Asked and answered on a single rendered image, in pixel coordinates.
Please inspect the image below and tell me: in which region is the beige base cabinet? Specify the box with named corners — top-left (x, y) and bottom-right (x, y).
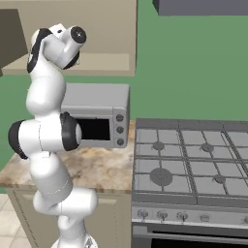
top-left (5, 187), bottom-right (133, 248)

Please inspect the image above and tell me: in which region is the beige cabinet door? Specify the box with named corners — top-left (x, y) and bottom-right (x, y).
top-left (0, 8), bottom-right (29, 78)

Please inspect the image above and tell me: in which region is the grey microwave oven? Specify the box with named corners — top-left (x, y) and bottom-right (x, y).
top-left (60, 82), bottom-right (131, 150)

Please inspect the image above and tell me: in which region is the grey gas hob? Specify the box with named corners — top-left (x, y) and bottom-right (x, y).
top-left (131, 117), bottom-right (248, 208)

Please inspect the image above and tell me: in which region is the grey extractor hood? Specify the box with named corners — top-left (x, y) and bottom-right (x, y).
top-left (152, 0), bottom-right (248, 16)

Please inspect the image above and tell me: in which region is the beige wall cabinet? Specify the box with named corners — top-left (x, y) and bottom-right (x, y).
top-left (1, 0), bottom-right (139, 78)

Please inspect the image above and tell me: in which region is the grey oven door handle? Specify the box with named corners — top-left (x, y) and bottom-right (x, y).
top-left (140, 232), bottom-right (248, 246)

